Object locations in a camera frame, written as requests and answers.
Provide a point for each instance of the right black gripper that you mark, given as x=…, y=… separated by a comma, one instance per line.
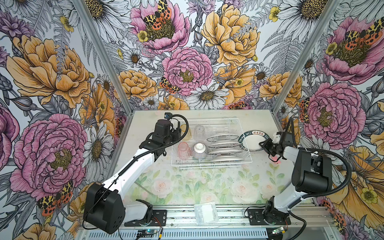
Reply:
x=265, y=146

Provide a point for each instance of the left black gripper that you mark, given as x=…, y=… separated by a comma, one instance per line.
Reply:
x=177, y=134

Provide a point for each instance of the green rimmed white plate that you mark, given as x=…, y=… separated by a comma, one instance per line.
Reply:
x=250, y=140

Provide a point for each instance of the red green patterned plate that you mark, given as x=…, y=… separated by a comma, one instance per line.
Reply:
x=224, y=144

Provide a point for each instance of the orange sunburst white plate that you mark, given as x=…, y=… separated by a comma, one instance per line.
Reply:
x=223, y=137

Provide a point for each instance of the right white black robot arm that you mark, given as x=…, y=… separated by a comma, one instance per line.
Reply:
x=312, y=174

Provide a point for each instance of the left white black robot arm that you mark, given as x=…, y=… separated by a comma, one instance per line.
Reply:
x=105, y=208

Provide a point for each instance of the pink flat object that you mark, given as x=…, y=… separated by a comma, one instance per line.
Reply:
x=275, y=159

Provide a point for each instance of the pink glass tumbler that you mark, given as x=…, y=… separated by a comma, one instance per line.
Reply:
x=184, y=151

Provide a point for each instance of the clear glass tumbler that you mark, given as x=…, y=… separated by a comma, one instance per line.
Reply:
x=199, y=133

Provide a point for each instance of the striped ceramic bowl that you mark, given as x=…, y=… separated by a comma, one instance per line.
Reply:
x=200, y=151

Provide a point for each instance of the green circuit board right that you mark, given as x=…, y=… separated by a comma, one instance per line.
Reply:
x=280, y=230

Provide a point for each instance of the green circuit board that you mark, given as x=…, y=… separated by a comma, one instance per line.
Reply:
x=280, y=230
x=146, y=234

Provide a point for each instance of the clear plastic bag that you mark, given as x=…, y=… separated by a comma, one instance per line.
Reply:
x=206, y=213

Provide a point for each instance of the green circuit board left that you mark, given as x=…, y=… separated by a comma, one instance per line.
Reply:
x=146, y=234

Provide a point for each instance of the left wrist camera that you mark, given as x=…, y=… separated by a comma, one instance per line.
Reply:
x=168, y=116

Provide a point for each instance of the white wire dish rack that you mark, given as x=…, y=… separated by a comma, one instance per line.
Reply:
x=212, y=127

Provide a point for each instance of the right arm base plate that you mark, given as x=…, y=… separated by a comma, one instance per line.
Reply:
x=258, y=217

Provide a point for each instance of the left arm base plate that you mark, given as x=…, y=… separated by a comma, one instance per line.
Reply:
x=154, y=218

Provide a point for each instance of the aluminium front rail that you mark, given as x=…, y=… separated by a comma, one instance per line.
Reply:
x=230, y=216

